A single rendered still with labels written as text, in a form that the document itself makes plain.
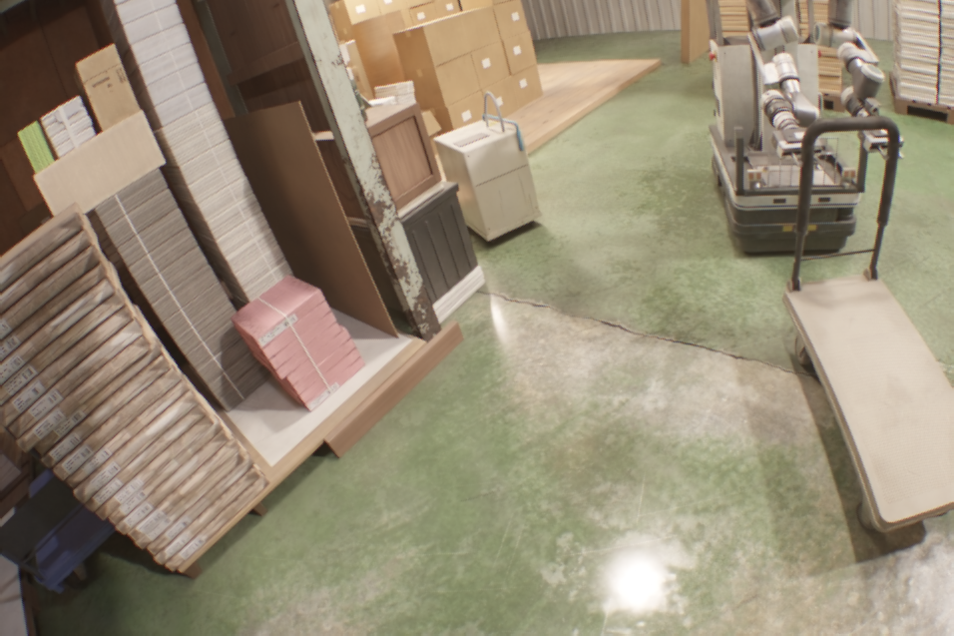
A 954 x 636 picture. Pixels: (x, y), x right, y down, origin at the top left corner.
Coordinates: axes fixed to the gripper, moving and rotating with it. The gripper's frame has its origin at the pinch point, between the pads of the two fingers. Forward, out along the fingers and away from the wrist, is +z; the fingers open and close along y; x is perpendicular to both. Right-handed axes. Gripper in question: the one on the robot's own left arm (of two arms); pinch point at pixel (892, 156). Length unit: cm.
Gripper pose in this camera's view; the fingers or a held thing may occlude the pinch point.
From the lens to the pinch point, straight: 162.3
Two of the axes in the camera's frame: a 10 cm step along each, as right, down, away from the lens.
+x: -2.9, -5.6, -7.8
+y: -9.6, 1.2, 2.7
